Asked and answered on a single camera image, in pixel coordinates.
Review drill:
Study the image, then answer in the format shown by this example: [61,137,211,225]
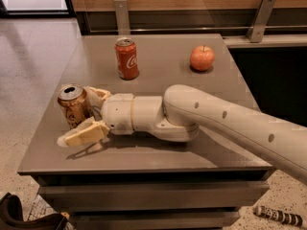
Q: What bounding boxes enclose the checkered cloth on floor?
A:
[27,195,54,220]

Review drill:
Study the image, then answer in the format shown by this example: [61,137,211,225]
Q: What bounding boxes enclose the yellow-padded gripper finger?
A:
[84,86,112,111]
[57,117,109,148]

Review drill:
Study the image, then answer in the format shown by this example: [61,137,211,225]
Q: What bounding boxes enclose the black white patterned tube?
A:
[253,205,307,228]

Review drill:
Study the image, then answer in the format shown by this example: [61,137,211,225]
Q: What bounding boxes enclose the red apple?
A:
[190,45,215,72]

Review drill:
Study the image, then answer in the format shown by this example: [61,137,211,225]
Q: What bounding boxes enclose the left metal wall bracket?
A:
[114,0,130,35]

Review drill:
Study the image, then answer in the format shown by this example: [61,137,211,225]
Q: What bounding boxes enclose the red Coca-Cola can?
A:
[114,37,139,81]

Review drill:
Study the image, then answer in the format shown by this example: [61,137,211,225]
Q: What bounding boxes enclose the dark brown bag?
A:
[0,193,67,230]

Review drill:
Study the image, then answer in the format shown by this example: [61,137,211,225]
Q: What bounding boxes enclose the grey cabinet with drawers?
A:
[18,34,274,230]

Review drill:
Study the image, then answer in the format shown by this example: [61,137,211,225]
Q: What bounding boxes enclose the right metal wall bracket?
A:
[247,0,276,43]

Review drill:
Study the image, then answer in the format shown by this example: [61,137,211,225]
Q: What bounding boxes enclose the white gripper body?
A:
[101,94,134,135]

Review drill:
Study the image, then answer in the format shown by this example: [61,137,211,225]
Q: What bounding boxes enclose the metal wall bracket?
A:
[247,0,276,43]
[114,0,130,35]

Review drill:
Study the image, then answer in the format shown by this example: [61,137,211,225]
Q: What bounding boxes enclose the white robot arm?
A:
[58,84,307,183]

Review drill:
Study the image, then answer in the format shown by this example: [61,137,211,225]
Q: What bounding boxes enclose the orange-gold soda can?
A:
[58,83,93,128]

